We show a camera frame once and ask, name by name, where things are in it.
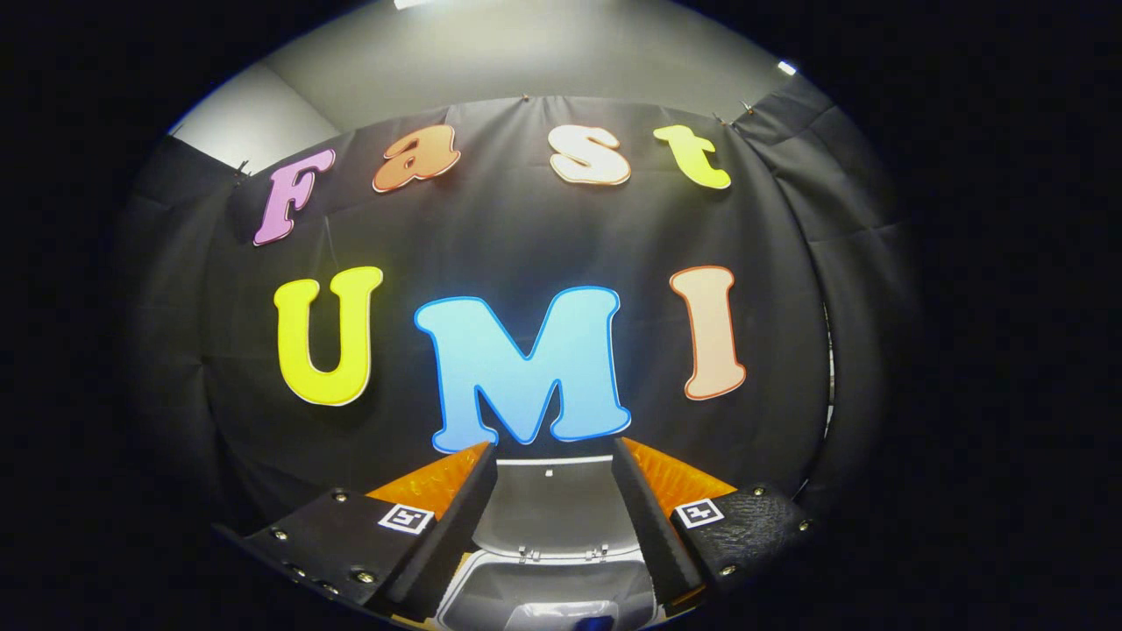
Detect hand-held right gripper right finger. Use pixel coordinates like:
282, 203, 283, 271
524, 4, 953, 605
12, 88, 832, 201
611, 436, 816, 619

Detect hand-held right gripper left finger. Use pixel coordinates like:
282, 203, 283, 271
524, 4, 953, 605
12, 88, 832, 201
215, 441, 499, 623

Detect grey desktop garbage bin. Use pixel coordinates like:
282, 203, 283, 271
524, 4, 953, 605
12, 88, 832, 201
434, 454, 667, 631

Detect black backdrop cloth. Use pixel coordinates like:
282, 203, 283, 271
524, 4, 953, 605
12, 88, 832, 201
114, 74, 921, 544

